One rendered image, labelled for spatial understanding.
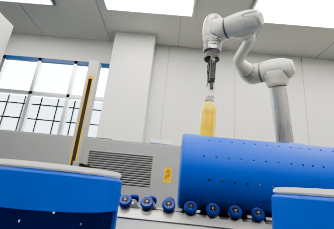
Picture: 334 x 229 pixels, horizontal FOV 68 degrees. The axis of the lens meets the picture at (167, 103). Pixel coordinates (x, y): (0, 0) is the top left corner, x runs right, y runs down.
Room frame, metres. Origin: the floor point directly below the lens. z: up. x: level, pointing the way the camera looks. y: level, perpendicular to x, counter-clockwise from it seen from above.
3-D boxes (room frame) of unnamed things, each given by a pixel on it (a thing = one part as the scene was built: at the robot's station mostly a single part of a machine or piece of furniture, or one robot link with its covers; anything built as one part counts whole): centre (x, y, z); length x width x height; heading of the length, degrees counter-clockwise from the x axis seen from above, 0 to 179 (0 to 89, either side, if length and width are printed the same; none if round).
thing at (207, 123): (1.06, -0.19, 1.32); 0.07 x 0.07 x 0.19
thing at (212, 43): (1.06, -0.19, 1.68); 0.09 x 0.09 x 0.06
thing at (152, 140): (2.77, 0.03, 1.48); 0.24 x 0.12 x 0.08; 97
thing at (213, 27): (1.05, -0.20, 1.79); 0.13 x 0.11 x 0.16; 52
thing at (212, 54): (1.06, -0.19, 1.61); 0.08 x 0.07 x 0.09; 177
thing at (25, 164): (0.59, 0.23, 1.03); 0.28 x 0.28 x 0.01
